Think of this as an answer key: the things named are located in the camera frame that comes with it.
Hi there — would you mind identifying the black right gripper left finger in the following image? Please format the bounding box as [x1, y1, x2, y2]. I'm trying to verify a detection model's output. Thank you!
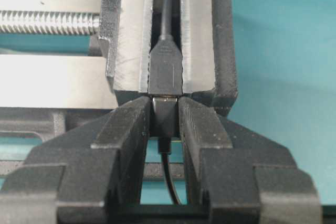
[1, 97, 151, 223]

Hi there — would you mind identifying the black female USB cable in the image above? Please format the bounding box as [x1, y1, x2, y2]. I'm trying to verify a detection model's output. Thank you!
[147, 0, 183, 96]

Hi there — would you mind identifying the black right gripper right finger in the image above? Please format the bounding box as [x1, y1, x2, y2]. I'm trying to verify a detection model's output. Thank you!
[178, 97, 321, 223]

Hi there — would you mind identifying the black male USB cable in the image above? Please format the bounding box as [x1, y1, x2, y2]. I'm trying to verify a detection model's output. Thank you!
[150, 94, 182, 205]

